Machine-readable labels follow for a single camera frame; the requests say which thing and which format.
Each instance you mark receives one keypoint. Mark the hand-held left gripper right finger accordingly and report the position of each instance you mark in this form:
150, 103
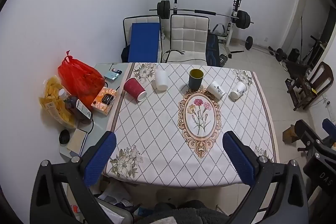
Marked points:
237, 158

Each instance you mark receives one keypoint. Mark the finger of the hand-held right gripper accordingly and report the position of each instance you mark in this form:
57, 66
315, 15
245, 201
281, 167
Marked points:
329, 125
305, 133

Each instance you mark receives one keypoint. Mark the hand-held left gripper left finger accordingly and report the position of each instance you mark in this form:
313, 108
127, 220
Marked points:
101, 158

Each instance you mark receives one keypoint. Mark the white cup with floral print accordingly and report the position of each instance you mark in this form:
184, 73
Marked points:
237, 91

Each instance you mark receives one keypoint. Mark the white cup with black print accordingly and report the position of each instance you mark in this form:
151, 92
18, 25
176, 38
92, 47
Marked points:
215, 89

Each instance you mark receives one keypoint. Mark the red ribbed paper cup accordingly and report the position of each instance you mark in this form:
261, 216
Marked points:
132, 87

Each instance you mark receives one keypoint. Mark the dark green cup yellow inside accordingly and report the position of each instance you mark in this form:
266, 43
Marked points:
195, 83

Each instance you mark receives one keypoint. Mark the plain white plastic cup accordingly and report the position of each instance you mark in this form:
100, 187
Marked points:
161, 81

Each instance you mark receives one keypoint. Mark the cardboard box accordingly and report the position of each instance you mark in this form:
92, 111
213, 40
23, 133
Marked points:
288, 134

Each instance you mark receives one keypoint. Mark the pile of papers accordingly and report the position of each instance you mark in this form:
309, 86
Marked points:
115, 195

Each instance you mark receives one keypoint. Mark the black round lid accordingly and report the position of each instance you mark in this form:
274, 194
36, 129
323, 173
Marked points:
64, 137

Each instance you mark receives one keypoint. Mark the dark wooden chair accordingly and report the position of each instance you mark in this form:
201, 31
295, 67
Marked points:
317, 79

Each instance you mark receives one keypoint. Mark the orange tissue box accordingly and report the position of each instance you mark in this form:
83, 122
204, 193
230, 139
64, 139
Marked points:
103, 102

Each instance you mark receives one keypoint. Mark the bottle of dark liquid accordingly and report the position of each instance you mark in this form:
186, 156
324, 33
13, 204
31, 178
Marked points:
76, 107

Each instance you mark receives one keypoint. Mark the floral diamond-pattern tablecloth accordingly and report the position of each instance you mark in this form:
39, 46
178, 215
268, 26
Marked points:
157, 121

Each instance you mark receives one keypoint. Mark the grey fleece clothing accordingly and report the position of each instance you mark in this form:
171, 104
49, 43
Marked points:
183, 211

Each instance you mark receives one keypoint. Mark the black exercise machine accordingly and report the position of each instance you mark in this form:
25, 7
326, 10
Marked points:
316, 50

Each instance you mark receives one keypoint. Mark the bag of yellow chips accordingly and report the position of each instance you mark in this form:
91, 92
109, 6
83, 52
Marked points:
52, 98

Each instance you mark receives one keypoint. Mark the black dumbbell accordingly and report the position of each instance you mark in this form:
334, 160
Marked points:
279, 53

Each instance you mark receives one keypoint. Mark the red plastic bag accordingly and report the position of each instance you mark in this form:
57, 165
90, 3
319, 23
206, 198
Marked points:
78, 77

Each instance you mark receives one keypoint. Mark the blue packet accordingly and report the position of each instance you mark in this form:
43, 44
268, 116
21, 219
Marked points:
113, 74

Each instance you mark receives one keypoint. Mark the chrome dumbbell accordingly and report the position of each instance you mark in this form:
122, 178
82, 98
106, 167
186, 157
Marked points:
224, 58

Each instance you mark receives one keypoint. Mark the black backpack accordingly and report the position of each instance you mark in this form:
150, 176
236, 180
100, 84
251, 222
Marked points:
125, 54

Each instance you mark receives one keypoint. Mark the short barbell with black plate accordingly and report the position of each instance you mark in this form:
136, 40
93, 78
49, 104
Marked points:
248, 43

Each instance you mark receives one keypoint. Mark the black bench pad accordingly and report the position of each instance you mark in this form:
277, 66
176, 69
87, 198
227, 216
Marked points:
212, 49

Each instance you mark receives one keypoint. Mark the blue mat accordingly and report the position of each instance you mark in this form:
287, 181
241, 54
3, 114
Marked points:
144, 43

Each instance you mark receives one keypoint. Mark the barbell on rack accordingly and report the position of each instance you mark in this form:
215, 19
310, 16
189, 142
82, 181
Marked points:
233, 27

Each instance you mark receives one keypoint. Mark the white padded chair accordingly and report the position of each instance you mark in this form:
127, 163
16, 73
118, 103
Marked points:
187, 35
141, 19

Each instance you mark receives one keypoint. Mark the long barbell with black plates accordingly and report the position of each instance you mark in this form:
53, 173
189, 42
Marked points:
204, 12

